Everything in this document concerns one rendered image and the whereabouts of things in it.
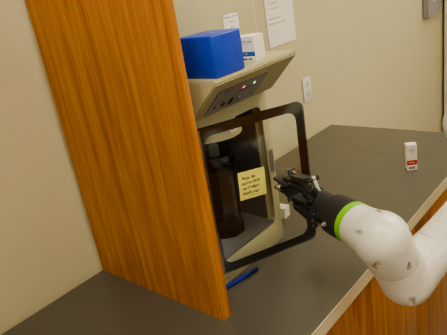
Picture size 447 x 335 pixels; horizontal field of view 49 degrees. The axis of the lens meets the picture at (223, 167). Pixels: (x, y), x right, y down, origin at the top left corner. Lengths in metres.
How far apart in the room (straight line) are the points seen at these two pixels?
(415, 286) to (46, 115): 1.01
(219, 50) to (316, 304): 0.64
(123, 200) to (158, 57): 0.44
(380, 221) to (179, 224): 0.47
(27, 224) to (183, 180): 0.52
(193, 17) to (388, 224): 0.62
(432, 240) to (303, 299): 0.37
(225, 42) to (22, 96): 0.58
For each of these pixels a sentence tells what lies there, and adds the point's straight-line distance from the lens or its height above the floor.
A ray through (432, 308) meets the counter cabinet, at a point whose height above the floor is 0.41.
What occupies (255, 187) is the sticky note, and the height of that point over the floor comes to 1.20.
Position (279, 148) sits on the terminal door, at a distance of 1.26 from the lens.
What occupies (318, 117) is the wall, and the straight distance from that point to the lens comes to 2.49.
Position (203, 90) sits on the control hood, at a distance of 1.07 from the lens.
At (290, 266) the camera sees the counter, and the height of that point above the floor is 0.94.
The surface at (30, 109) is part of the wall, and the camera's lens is 1.41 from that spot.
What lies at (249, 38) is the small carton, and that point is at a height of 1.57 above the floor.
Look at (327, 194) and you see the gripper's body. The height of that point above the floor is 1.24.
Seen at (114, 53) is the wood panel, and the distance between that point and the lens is 1.13.
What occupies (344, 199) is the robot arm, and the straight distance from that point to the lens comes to 1.05.
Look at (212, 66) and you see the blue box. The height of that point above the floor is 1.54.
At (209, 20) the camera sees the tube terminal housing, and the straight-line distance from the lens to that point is 1.21.
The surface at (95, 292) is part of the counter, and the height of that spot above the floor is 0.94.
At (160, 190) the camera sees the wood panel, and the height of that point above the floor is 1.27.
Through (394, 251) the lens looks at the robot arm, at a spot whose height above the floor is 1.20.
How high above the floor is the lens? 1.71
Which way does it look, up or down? 21 degrees down
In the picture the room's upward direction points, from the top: 10 degrees counter-clockwise
